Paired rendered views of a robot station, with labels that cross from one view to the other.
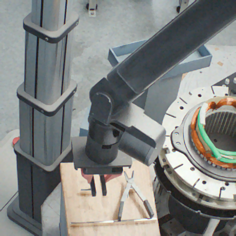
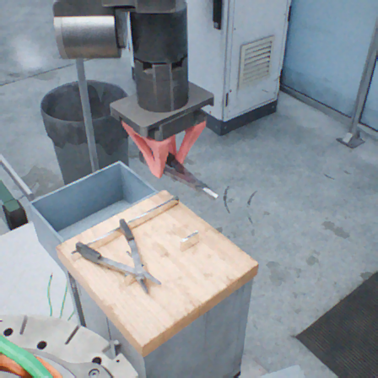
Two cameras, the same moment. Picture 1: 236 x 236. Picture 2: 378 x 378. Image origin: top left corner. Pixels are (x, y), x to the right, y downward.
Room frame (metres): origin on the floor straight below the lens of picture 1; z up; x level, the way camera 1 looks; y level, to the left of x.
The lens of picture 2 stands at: (1.11, -0.16, 1.52)
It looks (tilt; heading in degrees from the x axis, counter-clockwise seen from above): 39 degrees down; 154
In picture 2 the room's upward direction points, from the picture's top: straight up
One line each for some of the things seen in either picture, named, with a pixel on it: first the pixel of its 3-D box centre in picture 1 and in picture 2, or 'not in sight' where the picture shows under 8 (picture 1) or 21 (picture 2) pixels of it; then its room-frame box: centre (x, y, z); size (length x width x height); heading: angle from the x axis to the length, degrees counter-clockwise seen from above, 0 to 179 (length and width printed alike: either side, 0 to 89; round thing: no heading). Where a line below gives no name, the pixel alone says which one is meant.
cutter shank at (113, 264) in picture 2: (137, 190); (121, 267); (0.73, -0.07, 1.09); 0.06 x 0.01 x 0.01; 39
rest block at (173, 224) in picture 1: (174, 228); not in sight; (0.80, -0.19, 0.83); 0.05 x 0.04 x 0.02; 40
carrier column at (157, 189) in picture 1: (160, 180); not in sight; (0.89, -0.13, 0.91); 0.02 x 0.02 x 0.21
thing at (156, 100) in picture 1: (155, 87); not in sight; (1.17, -0.08, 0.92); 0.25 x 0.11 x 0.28; 123
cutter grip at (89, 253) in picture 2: (148, 208); (89, 252); (0.69, -0.10, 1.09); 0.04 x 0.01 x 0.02; 30
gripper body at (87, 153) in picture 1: (102, 144); (162, 83); (0.69, 0.02, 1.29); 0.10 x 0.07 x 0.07; 105
